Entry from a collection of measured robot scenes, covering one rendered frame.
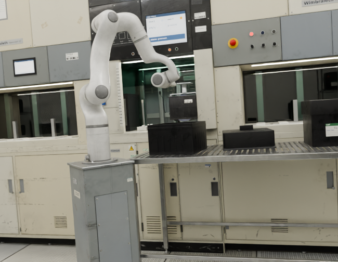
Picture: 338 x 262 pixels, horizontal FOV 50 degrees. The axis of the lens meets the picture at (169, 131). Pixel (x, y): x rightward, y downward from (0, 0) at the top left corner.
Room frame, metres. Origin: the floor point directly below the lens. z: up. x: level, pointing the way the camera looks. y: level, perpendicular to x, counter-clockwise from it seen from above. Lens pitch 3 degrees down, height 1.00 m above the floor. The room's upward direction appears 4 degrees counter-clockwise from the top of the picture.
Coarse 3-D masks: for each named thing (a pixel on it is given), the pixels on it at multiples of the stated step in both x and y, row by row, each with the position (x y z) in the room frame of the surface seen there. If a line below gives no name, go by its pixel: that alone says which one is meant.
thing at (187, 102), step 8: (184, 88) 2.78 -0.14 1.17; (176, 96) 2.71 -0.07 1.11; (184, 96) 2.70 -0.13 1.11; (192, 96) 2.68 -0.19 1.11; (176, 104) 2.71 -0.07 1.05; (184, 104) 2.70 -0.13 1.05; (192, 104) 2.68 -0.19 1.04; (176, 112) 2.71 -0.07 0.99; (184, 112) 2.70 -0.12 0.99; (192, 112) 2.68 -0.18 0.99; (176, 120) 2.77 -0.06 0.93
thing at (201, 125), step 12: (156, 132) 2.05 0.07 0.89; (168, 132) 2.02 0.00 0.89; (180, 132) 2.00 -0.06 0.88; (192, 132) 1.98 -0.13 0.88; (204, 132) 2.18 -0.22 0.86; (156, 144) 2.06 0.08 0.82; (168, 144) 2.03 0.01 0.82; (180, 144) 2.00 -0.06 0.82; (192, 144) 1.98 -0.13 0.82; (204, 144) 2.17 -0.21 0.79
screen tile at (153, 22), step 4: (148, 20) 2.55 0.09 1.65; (152, 20) 2.54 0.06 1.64; (156, 20) 2.54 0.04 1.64; (160, 20) 2.53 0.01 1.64; (164, 20) 2.52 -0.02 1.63; (148, 24) 2.55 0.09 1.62; (152, 24) 2.54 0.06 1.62; (156, 24) 2.54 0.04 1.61; (160, 24) 2.53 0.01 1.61; (164, 24) 2.52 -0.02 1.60; (148, 28) 2.55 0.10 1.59; (160, 28) 2.53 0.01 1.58; (164, 28) 2.52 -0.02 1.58; (152, 32) 2.55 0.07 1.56; (156, 32) 2.54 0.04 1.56; (160, 32) 2.53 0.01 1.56; (164, 32) 2.52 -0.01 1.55
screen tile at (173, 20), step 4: (176, 16) 2.50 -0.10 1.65; (168, 20) 2.51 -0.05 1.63; (172, 20) 2.51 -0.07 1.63; (176, 20) 2.50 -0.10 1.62; (180, 20) 2.49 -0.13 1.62; (180, 24) 2.49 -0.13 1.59; (168, 28) 2.52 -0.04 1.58; (172, 28) 2.51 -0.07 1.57; (176, 28) 2.50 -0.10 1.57; (180, 28) 2.49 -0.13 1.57; (184, 28) 2.49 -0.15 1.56; (168, 32) 2.52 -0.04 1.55; (172, 32) 2.51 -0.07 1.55; (176, 32) 2.50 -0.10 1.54
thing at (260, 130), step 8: (240, 128) 2.17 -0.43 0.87; (248, 128) 2.16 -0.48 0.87; (256, 128) 2.24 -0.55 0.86; (264, 128) 2.20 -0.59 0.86; (224, 136) 2.05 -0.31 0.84; (232, 136) 2.04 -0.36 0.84; (240, 136) 2.03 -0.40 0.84; (248, 136) 2.03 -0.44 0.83; (256, 136) 2.02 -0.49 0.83; (264, 136) 2.01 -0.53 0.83; (272, 136) 2.01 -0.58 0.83; (224, 144) 2.05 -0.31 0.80; (232, 144) 2.04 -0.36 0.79; (240, 144) 2.03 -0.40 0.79; (248, 144) 2.03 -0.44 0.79; (256, 144) 2.02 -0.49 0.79; (264, 144) 2.01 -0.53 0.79; (272, 144) 2.01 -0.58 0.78
